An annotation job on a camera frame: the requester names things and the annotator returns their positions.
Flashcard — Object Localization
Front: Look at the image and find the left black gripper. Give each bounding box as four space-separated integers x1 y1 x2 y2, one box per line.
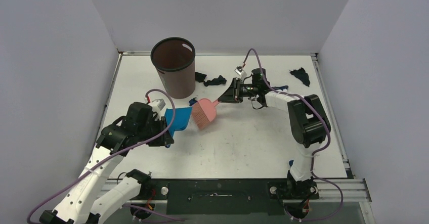
137 116 174 147

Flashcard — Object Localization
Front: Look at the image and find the black paper scrap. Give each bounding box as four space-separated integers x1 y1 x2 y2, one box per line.
203 75 227 86
195 72 207 83

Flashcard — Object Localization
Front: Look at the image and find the blue plastic dustpan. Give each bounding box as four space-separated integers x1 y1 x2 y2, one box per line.
164 107 192 138

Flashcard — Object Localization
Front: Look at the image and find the pink hand brush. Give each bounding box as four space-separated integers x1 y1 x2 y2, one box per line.
191 98 220 130

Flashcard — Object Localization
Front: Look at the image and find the brown cylindrical waste bin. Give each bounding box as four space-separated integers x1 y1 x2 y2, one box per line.
150 37 196 99

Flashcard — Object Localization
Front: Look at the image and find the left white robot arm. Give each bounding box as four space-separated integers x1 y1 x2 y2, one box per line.
39 99 168 223

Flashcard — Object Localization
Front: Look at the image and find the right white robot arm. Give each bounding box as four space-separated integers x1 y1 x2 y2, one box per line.
217 68 330 198

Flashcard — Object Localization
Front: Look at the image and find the dark blue scrap by bin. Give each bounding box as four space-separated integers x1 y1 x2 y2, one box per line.
189 97 198 107

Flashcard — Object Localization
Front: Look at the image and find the dark blue scrap right side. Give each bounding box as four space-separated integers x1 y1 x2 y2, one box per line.
272 85 289 92

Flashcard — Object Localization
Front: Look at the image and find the black paper scrap far corner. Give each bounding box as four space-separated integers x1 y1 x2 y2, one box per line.
289 67 311 87

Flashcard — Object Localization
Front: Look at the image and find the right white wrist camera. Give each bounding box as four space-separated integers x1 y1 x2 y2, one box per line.
234 66 247 78

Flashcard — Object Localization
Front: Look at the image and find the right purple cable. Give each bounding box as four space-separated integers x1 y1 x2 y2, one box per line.
242 48 344 222

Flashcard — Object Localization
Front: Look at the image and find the aluminium frame rail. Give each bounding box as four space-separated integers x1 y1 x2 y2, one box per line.
70 178 372 203

